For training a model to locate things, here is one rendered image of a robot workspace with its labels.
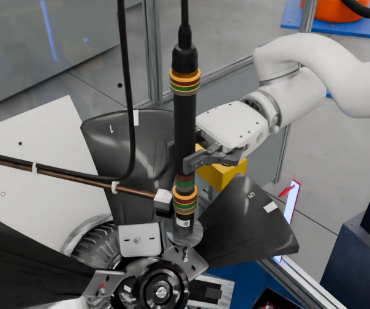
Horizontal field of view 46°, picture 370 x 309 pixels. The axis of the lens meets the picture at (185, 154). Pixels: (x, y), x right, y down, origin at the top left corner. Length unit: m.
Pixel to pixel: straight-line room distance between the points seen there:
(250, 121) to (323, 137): 2.44
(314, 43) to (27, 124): 0.64
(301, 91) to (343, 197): 2.01
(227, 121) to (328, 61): 0.19
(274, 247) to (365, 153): 2.20
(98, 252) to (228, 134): 0.40
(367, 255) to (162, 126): 0.77
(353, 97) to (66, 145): 0.65
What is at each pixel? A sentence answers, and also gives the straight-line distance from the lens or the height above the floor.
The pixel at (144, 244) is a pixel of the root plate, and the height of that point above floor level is 1.25.
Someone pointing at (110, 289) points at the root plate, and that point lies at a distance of 0.89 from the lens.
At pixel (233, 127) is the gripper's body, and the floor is 1.50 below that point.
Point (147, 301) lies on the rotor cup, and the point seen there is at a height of 1.23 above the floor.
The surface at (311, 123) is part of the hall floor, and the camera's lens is 3.28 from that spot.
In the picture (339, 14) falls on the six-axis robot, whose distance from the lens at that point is 4.60.
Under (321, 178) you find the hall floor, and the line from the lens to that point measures 2.87.
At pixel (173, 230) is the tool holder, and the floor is 1.29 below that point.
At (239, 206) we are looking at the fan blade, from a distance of 1.02.
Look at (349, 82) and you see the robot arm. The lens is 0.72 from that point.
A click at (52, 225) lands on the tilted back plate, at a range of 1.06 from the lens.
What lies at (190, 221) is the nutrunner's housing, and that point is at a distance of 0.82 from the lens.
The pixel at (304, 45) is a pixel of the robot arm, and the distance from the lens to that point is 0.76.
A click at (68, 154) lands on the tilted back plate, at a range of 1.07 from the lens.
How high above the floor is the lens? 1.96
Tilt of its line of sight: 43 degrees down
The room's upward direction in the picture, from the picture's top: straight up
